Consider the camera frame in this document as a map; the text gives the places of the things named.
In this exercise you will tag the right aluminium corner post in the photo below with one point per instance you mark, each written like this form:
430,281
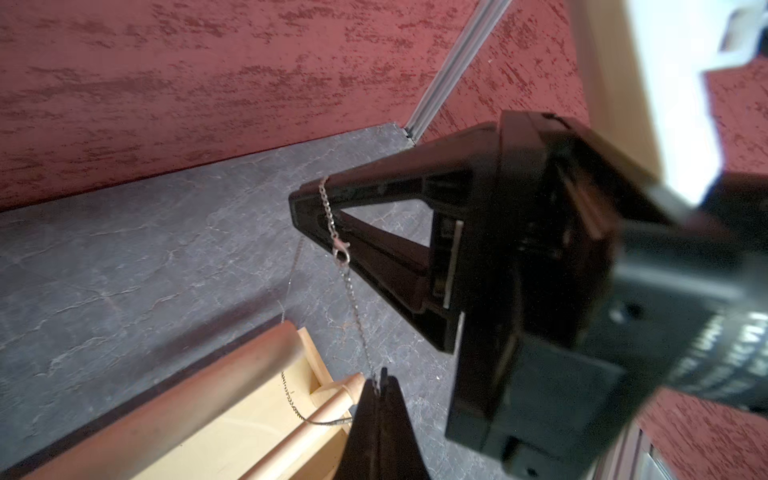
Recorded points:
479,27

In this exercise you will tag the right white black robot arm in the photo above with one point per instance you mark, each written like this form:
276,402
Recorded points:
688,309

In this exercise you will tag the wooden jewelry display stand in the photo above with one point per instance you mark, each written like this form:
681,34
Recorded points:
268,409

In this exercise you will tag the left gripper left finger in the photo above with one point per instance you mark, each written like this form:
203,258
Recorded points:
360,459

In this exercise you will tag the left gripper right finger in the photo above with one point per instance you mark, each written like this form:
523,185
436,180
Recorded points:
398,453

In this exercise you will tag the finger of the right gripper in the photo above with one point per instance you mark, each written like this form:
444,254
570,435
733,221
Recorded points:
452,175
417,281

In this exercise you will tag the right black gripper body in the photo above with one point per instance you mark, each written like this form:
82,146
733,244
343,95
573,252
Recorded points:
527,392

